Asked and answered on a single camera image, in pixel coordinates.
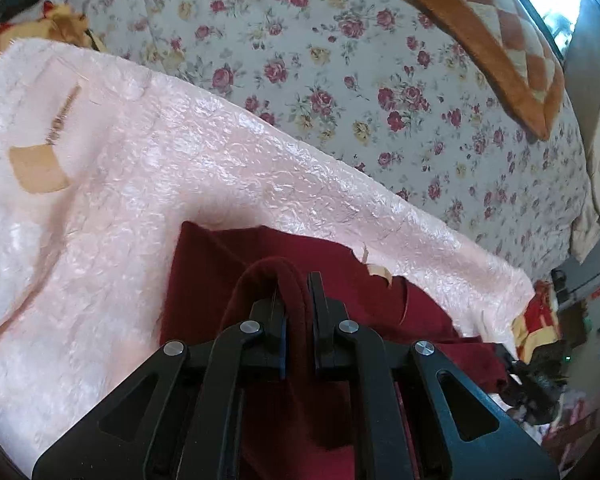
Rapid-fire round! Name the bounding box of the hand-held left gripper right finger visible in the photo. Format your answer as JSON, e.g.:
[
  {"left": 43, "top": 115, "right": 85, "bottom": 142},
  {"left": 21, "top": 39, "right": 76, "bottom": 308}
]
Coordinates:
[{"left": 307, "top": 272, "right": 561, "bottom": 480}]

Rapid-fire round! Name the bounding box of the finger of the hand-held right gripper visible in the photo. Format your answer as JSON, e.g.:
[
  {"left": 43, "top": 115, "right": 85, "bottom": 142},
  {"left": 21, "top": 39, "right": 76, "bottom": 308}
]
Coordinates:
[{"left": 497, "top": 344, "right": 527, "bottom": 407}]

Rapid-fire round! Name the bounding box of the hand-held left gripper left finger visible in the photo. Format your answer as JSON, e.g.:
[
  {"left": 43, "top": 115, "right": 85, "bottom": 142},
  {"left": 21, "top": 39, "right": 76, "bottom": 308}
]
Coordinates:
[{"left": 32, "top": 295, "right": 288, "bottom": 480}]

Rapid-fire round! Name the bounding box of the dark red sweater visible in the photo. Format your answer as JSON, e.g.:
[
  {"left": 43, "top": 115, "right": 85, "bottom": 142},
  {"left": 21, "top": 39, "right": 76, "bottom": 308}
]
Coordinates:
[{"left": 160, "top": 220, "right": 511, "bottom": 480}]

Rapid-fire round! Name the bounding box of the beige tape patch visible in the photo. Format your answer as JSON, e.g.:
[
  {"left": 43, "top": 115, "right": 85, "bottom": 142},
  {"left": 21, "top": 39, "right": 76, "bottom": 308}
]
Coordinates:
[
  {"left": 360, "top": 245, "right": 395, "bottom": 287},
  {"left": 7, "top": 85, "right": 83, "bottom": 196}
]

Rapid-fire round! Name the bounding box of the pink textured blanket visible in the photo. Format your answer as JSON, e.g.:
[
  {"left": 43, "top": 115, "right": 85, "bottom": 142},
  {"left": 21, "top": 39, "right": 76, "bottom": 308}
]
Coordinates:
[{"left": 0, "top": 37, "right": 536, "bottom": 476}]

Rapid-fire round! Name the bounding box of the floral quilt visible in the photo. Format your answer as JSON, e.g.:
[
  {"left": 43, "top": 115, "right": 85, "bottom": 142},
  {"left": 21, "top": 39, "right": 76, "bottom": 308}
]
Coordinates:
[{"left": 0, "top": 0, "right": 593, "bottom": 281}]

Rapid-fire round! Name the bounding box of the orange checkered cushion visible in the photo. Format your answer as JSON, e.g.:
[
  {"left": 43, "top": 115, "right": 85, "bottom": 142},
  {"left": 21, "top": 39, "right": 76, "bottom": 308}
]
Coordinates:
[{"left": 384, "top": 0, "right": 566, "bottom": 141}]

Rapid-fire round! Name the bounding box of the window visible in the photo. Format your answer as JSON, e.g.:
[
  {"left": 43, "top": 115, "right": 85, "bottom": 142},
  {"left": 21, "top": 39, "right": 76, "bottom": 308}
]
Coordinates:
[{"left": 500, "top": 0, "right": 587, "bottom": 57}]

